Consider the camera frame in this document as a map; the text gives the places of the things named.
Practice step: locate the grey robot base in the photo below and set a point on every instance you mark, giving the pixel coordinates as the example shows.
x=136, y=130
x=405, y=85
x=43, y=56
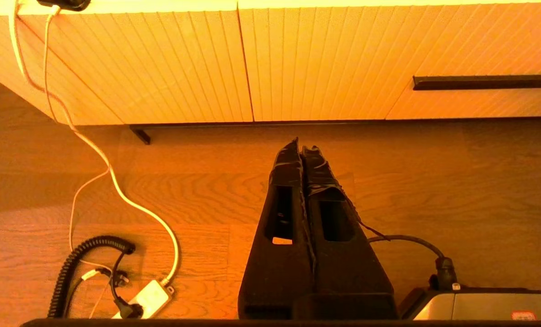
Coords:
x=479, y=306

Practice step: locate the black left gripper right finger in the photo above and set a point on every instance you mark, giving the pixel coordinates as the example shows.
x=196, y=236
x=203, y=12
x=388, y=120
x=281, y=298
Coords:
x=347, y=268

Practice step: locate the white cabinet drawer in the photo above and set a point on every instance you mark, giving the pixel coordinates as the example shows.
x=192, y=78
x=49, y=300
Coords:
x=320, y=59

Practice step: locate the white power strip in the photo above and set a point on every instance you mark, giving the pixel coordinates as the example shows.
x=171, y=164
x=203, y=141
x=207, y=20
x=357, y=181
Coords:
x=150, y=297

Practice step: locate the white low cabinet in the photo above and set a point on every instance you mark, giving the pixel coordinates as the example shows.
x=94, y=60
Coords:
x=116, y=5

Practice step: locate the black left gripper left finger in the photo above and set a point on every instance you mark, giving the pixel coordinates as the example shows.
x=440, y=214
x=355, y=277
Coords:
x=279, y=272

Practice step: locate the white ribbed cabinet front panel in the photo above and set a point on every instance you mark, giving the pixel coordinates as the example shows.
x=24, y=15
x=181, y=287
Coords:
x=7, y=59
x=161, y=68

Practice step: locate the black smartphone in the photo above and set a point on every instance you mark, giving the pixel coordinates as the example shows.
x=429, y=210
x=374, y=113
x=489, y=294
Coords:
x=68, y=4

